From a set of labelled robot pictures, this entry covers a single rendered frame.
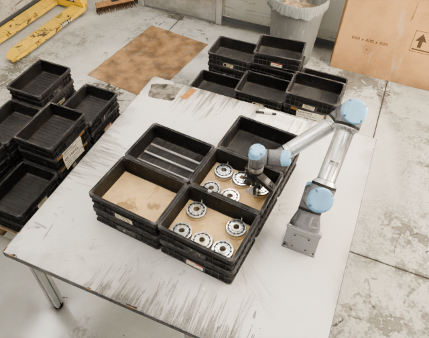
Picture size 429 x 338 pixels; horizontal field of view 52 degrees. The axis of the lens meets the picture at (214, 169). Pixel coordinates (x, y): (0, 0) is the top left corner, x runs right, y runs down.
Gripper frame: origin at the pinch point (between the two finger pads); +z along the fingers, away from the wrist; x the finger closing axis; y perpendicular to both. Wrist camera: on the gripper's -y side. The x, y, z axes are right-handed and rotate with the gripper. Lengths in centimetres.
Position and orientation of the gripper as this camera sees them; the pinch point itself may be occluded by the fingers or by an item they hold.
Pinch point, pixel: (257, 192)
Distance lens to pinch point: 228.1
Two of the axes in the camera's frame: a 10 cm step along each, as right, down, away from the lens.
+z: 0.3, 5.9, 8.1
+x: -4.6, 7.3, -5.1
